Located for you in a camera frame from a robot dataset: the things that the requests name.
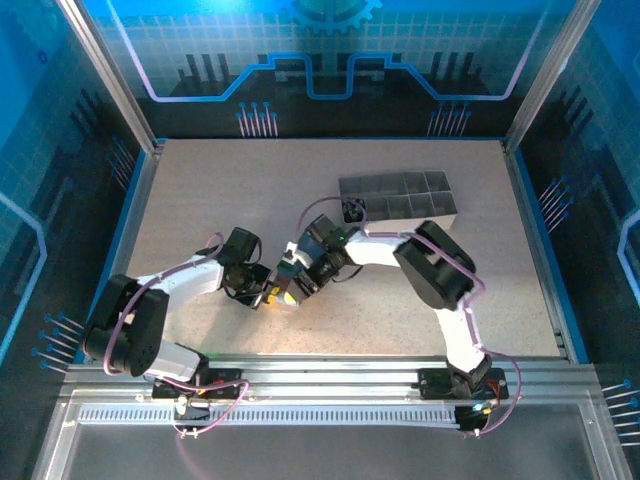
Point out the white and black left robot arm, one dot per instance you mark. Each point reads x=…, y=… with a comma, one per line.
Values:
x=185, y=277

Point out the grey compartment organiser box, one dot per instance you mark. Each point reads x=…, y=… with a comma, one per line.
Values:
x=400, y=222

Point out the small black connector box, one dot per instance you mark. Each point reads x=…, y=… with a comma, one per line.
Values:
x=472, y=419

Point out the aluminium mounting rail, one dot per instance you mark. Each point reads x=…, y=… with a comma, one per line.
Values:
x=325, y=370

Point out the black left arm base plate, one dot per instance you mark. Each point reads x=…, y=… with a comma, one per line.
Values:
x=230, y=387

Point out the aluminium side rail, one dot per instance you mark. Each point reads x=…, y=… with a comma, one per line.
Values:
x=141, y=210
x=537, y=250

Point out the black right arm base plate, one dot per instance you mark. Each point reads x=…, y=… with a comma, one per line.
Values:
x=435, y=382

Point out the aluminium frame post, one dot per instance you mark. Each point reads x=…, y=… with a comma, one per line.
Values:
x=110, y=75
x=550, y=75

